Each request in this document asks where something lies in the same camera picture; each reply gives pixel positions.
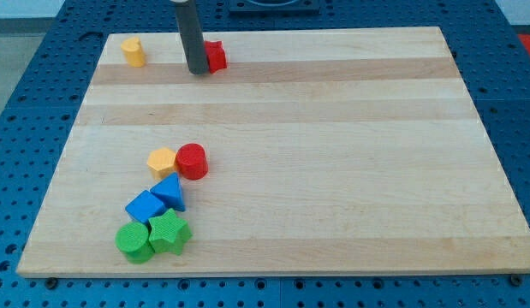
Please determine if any red star block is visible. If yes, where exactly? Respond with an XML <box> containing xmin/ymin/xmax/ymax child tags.
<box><xmin>205</xmin><ymin>40</ymin><xmax>228</xmax><ymax>74</ymax></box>

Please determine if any green star block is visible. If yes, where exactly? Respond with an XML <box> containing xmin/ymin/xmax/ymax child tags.
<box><xmin>149</xmin><ymin>209</ymin><xmax>193</xmax><ymax>256</ymax></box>

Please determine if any wooden board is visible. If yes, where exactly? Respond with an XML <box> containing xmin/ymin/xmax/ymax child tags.
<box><xmin>17</xmin><ymin>27</ymin><xmax>530</xmax><ymax>278</ymax></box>

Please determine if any red cylinder block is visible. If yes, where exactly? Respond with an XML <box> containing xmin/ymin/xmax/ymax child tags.
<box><xmin>176</xmin><ymin>143</ymin><xmax>208</xmax><ymax>181</ymax></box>

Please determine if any blue triangle block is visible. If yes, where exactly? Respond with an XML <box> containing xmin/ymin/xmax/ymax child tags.
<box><xmin>150</xmin><ymin>172</ymin><xmax>186</xmax><ymax>212</ymax></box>

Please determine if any yellow hexagon block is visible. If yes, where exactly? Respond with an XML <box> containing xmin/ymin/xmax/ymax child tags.
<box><xmin>146</xmin><ymin>147</ymin><xmax>177</xmax><ymax>181</ymax></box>

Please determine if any blue cube block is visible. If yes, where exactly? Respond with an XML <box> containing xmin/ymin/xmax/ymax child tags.
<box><xmin>125</xmin><ymin>190</ymin><xmax>166</xmax><ymax>225</ymax></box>

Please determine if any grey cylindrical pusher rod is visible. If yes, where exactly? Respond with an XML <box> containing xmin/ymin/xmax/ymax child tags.
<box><xmin>172</xmin><ymin>0</ymin><xmax>209</xmax><ymax>75</ymax></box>

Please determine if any green cylinder block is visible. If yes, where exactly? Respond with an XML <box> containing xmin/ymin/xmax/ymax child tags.
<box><xmin>115</xmin><ymin>222</ymin><xmax>155</xmax><ymax>264</ymax></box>

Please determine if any yellow heart block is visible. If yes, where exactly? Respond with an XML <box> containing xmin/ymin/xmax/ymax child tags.
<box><xmin>121</xmin><ymin>37</ymin><xmax>146</xmax><ymax>68</ymax></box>

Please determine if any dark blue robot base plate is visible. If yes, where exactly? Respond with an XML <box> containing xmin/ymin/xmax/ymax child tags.
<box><xmin>227</xmin><ymin>0</ymin><xmax>320</xmax><ymax>15</ymax></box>

